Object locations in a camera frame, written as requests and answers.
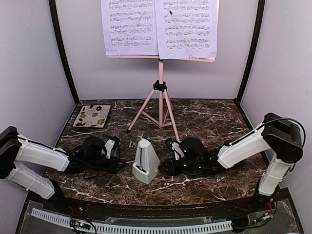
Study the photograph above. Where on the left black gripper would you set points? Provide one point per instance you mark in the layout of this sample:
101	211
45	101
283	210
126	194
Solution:
112	168

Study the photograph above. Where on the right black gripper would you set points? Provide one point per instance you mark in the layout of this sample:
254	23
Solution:
170	165

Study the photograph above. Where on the white metronome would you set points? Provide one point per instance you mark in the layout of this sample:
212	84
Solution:
145	166

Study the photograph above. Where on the pink music stand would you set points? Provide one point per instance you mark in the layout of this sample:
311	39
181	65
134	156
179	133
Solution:
165	108

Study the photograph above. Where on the sheet music page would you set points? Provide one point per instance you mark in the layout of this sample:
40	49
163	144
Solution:
187	29
129	27

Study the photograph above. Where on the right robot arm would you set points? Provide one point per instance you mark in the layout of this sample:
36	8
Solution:
285	136

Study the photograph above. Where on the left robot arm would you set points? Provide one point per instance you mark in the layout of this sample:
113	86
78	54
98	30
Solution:
93	154

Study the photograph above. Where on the floral square plate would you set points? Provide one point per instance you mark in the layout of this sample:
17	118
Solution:
92	116

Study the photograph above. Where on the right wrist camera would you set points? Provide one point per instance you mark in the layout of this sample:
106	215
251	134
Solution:
174	146

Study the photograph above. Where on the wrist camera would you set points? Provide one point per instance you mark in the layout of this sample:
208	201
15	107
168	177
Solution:
174	146
111	146

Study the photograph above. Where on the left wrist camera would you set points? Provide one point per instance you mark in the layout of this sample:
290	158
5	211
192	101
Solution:
111	146

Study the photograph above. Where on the white slotted cable duct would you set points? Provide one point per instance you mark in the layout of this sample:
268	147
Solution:
130	226

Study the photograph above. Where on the black front rail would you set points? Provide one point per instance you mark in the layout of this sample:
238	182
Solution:
236	209

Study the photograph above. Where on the black frame post right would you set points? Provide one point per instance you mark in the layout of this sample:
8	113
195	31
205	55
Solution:
252	51

